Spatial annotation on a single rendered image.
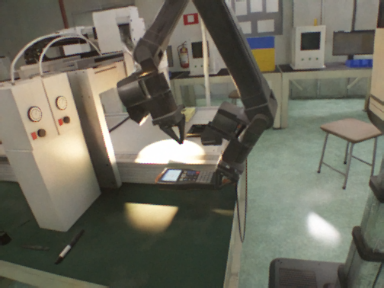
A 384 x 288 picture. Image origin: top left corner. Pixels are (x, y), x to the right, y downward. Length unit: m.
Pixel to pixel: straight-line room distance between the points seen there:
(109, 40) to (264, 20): 4.24
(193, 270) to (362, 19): 4.68
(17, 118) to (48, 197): 0.25
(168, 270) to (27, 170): 0.49
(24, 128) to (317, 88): 4.59
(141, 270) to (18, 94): 0.56
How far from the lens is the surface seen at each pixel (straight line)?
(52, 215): 0.90
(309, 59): 3.54
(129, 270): 0.71
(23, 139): 0.79
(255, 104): 0.55
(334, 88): 4.96
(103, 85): 0.96
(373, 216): 0.85
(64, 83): 0.88
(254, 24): 5.08
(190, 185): 0.71
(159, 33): 0.67
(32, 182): 0.86
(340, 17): 4.84
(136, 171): 0.99
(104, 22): 1.07
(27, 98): 0.77
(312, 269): 1.33
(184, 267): 0.68
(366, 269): 0.96
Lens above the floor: 1.27
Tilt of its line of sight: 24 degrees down
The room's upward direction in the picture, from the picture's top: 7 degrees counter-clockwise
